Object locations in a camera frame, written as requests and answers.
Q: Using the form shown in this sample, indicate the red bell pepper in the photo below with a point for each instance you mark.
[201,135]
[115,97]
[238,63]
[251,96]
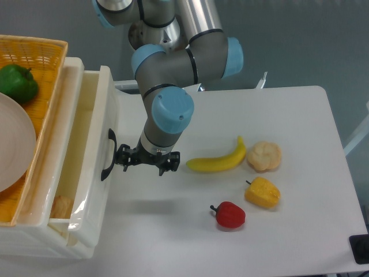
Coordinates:
[229,215]

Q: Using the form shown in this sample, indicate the round bread roll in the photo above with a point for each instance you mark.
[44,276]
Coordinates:
[265,156]

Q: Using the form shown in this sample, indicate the white top drawer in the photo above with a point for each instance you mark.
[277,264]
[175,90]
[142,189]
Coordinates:
[84,183]

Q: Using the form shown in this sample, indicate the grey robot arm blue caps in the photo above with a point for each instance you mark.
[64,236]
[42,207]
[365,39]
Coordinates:
[162,76]

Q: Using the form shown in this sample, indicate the black device at table edge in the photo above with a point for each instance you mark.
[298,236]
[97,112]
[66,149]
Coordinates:
[359,246]

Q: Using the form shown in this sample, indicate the yellow bell pepper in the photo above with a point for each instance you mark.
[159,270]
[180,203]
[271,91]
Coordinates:
[262,192]

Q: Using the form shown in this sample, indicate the pastry piece in drawer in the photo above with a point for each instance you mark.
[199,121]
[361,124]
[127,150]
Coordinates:
[61,207]

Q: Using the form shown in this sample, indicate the yellow banana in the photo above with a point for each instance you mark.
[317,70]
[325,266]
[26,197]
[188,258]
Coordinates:
[221,163]

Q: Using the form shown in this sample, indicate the green bell pepper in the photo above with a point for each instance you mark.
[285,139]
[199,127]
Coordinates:
[17,82]

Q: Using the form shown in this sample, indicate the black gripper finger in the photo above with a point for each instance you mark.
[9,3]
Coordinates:
[169,162]
[126,156]

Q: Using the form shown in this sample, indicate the beige round plate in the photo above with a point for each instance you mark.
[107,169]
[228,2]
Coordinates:
[18,141]

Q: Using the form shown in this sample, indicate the white drawer cabinet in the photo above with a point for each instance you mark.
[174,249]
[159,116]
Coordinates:
[32,236]

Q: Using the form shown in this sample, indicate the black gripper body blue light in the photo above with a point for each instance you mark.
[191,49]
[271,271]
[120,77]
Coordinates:
[142,156]

